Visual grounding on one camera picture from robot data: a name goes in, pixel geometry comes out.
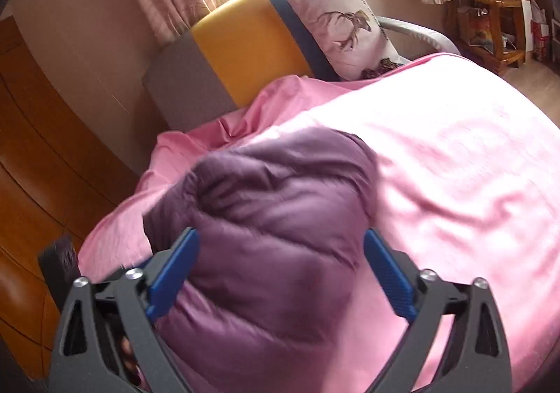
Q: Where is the person's hand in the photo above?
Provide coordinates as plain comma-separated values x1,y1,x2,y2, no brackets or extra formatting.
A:
119,336,143,387

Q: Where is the pink bed duvet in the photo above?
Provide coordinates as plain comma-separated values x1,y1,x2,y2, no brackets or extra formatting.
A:
79,54,559,392

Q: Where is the deer print pillow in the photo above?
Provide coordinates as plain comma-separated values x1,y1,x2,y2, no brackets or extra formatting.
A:
286,0,401,81

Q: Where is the grey yellow blue headboard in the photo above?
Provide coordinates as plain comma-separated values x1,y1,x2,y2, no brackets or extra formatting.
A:
142,0,340,132

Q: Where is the purple puffer jacket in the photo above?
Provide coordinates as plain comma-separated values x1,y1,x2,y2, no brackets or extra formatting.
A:
141,125,382,393

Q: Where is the wooden wardrobe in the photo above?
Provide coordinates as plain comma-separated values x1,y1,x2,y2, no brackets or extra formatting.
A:
1,17,138,380

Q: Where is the grey metal bed rail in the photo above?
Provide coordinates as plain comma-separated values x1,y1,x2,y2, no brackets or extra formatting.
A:
377,16,460,55

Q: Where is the wooden side shelf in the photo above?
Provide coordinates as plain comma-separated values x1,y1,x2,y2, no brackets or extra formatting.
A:
444,0,527,75

